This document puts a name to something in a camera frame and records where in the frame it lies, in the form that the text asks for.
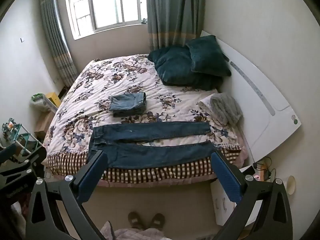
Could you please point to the plastic bag with green item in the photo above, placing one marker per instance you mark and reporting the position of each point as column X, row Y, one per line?
column 38, row 102

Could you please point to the white headboard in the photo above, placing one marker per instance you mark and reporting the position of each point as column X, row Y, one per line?
column 262, row 120

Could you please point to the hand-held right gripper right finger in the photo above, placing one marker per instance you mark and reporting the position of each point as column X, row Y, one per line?
column 226, row 177

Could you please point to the blue denim pants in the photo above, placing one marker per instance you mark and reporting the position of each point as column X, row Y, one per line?
column 125, row 105
column 150, row 155

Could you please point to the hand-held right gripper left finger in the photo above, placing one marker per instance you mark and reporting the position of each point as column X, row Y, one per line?
column 92, row 173

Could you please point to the grey-green curtain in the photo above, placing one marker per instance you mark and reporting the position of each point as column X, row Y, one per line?
column 55, row 42
column 175, row 10

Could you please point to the white bedside cabinet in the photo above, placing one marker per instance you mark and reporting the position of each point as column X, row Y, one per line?
column 222, row 212

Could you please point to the wooden nightstand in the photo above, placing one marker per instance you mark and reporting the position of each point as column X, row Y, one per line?
column 43, row 125

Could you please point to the orange power strip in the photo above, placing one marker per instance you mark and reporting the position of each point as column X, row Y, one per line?
column 260, row 170

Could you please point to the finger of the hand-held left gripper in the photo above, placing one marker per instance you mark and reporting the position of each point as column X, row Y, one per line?
column 37, row 162

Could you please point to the yellow box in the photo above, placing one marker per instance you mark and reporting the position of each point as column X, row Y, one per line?
column 53, row 99

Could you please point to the floral quilt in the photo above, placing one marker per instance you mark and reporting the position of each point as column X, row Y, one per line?
column 125, row 80

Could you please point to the window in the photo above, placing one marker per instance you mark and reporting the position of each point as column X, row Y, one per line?
column 105, row 5

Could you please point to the folded blue denim pants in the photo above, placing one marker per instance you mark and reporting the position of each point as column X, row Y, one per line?
column 125, row 105

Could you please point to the person's grey fleece clothing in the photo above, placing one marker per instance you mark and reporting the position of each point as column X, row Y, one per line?
column 140, row 234

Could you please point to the dark phone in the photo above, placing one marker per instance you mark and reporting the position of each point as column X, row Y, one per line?
column 249, row 169

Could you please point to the small teal pillow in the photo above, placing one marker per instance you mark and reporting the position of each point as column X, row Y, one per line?
column 207, row 55

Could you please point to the folded grey blanket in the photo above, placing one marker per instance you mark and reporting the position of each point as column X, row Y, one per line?
column 225, row 107

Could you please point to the large teal pillow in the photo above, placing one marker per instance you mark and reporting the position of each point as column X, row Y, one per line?
column 172, row 67

